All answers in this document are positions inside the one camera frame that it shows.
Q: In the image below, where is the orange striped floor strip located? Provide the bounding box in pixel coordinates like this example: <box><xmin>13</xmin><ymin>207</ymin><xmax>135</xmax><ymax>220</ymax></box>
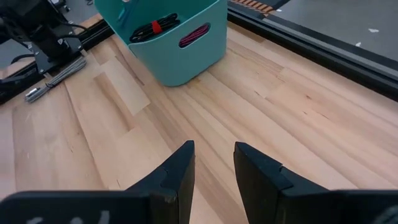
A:
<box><xmin>231</xmin><ymin>0</ymin><xmax>292</xmax><ymax>15</ymax></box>

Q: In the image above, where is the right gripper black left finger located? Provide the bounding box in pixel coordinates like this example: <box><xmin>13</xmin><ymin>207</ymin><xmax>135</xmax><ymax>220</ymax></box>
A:
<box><xmin>126</xmin><ymin>139</ymin><xmax>196</xmax><ymax>224</ymax></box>

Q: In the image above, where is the black cable with red tie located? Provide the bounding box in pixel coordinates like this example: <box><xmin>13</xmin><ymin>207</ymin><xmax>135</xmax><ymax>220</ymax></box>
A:
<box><xmin>129</xmin><ymin>12</ymin><xmax>182</xmax><ymax>44</ymax></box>

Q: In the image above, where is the pink braided USB cable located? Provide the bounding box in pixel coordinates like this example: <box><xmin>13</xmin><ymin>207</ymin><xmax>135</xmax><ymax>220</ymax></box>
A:
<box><xmin>178</xmin><ymin>24</ymin><xmax>210</xmax><ymax>49</ymax></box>

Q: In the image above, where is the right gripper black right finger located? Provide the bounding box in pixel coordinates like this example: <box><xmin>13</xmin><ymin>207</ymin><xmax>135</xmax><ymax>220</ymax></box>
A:
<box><xmin>233</xmin><ymin>141</ymin><xmax>327</xmax><ymax>224</ymax></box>

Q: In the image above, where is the grey braided USB cable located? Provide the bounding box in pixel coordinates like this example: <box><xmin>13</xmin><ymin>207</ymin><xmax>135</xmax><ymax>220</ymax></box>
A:
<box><xmin>24</xmin><ymin>56</ymin><xmax>88</xmax><ymax>104</ymax></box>

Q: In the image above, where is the teal plastic bin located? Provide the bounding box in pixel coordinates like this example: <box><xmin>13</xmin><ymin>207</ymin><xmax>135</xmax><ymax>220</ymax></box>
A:
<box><xmin>93</xmin><ymin>0</ymin><xmax>229</xmax><ymax>88</ymax></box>

